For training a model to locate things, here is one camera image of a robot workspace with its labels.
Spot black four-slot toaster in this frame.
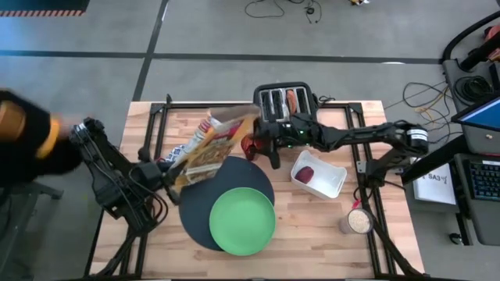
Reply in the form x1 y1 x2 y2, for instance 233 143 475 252
252 81 318 126

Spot grey metal stand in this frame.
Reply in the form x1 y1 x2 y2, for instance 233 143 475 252
0 181 66 280

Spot round black placemat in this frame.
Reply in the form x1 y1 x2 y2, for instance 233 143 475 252
178 155 276 252

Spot coiled black cable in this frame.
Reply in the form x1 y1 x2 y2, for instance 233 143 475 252
452 74 495 105

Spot open laptop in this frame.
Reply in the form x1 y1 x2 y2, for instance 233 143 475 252
451 95 500 155

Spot black floor cable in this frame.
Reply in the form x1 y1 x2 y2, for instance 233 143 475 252
244 0 323 24

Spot yellow raisin bran cereal box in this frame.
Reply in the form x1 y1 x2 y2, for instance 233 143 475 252
167 103 262 196

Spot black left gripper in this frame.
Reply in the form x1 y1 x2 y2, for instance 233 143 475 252
134 160 188 206

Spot backlit black keyboard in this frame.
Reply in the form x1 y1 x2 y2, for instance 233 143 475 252
466 158 500 202

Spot white rectangular plastic container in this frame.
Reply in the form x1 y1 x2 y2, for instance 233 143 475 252
290 149 348 200

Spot tangled floor cables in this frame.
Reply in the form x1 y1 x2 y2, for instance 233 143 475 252
384 80 464 145

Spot green plastic plate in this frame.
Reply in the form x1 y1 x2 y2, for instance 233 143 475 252
209 187 277 257

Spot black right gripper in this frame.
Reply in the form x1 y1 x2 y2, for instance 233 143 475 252
244 116 313 170

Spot glass of oats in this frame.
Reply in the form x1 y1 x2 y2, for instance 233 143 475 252
338 208 375 235

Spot black metal table frame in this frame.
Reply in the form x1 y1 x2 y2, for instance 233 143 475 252
84 93 425 280

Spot person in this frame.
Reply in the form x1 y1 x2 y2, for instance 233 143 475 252
0 88 85 184

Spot dark red plum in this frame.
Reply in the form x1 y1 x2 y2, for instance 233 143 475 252
294 165 316 184

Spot red and black tool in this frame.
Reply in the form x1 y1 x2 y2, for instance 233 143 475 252
459 25 500 73

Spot white paper note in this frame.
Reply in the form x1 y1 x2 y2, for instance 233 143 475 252
412 171 457 206

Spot black curved cart tube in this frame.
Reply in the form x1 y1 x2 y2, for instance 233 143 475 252
439 9 500 66

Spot black hazard-striped floor mat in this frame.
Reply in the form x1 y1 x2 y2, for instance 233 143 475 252
0 0 91 17

